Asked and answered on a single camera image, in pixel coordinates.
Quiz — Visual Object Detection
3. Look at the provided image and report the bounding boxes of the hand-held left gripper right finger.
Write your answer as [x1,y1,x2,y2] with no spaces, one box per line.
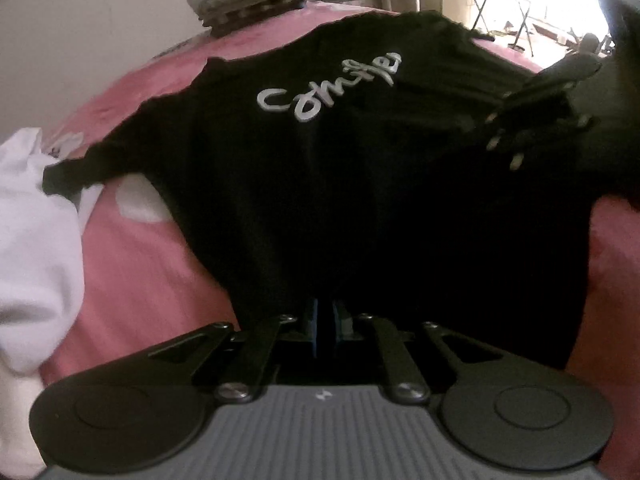
[330,300,505,403]

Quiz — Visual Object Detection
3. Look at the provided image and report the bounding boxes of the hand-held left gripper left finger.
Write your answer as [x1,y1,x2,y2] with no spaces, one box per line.
[147,299,321,403]

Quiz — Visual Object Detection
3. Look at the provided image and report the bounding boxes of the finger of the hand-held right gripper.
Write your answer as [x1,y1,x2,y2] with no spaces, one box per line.
[502,55,603,108]
[484,105,596,171]

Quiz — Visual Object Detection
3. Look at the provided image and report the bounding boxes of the black printed t-shirt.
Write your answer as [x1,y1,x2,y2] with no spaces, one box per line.
[42,10,596,371]

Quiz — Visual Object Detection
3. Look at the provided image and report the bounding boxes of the dark patterned folded clothes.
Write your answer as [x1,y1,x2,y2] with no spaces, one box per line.
[200,0,316,38]

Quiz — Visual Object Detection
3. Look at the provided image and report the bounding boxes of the folding metal table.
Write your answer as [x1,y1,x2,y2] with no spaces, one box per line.
[452,0,533,58]

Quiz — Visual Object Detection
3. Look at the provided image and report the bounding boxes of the pink floral blanket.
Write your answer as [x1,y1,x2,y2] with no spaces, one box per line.
[40,0,640,411]

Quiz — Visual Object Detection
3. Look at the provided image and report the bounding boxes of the white cloth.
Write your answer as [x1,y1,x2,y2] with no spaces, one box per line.
[0,127,106,466]

